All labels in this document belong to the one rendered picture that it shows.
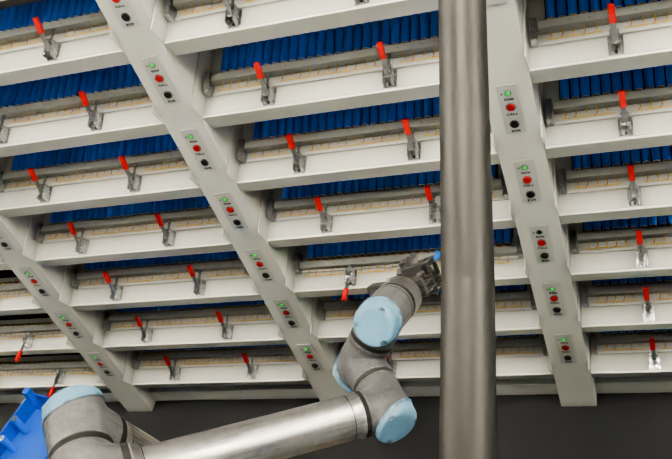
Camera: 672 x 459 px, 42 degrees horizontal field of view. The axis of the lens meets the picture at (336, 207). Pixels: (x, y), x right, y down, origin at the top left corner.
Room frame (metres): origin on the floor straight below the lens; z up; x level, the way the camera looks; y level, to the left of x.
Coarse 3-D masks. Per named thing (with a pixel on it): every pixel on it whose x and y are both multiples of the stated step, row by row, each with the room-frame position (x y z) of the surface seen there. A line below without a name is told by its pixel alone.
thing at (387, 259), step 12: (432, 252) 1.52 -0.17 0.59; (504, 252) 1.43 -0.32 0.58; (516, 252) 1.42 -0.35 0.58; (300, 264) 1.68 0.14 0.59; (312, 264) 1.66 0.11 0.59; (324, 264) 1.64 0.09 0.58; (336, 264) 1.62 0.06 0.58; (348, 264) 1.61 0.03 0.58; (360, 264) 1.59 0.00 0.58; (372, 264) 1.58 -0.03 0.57; (384, 264) 1.57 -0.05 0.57
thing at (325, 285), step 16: (512, 240) 1.46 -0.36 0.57; (288, 256) 1.69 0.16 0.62; (304, 256) 1.71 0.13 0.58; (336, 256) 1.66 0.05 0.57; (368, 256) 1.62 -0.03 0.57; (288, 272) 1.66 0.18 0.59; (320, 272) 1.65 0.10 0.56; (336, 272) 1.63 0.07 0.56; (368, 272) 1.58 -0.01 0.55; (384, 272) 1.56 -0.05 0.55; (496, 272) 1.42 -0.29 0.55; (512, 272) 1.40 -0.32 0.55; (288, 288) 1.63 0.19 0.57; (304, 288) 1.63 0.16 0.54; (320, 288) 1.61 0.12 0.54; (336, 288) 1.59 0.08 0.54; (352, 288) 1.57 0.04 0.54
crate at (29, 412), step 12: (36, 396) 1.76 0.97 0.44; (24, 408) 1.74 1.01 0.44; (36, 408) 1.76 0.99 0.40; (24, 420) 1.73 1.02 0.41; (36, 420) 1.72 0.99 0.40; (0, 432) 1.68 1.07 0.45; (12, 432) 1.69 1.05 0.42; (36, 432) 1.68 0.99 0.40; (0, 444) 1.66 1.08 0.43; (24, 444) 1.65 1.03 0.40; (36, 444) 1.63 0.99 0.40; (0, 456) 1.64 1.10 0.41; (12, 456) 1.63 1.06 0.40; (24, 456) 1.61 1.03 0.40; (36, 456) 1.59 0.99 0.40
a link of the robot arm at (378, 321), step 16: (384, 288) 1.24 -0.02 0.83; (400, 288) 1.24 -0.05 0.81; (368, 304) 1.19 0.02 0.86; (384, 304) 1.17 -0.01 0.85; (400, 304) 1.19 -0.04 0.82; (368, 320) 1.17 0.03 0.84; (384, 320) 1.15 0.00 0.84; (400, 320) 1.15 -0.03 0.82; (368, 336) 1.15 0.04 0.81; (384, 336) 1.14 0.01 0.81
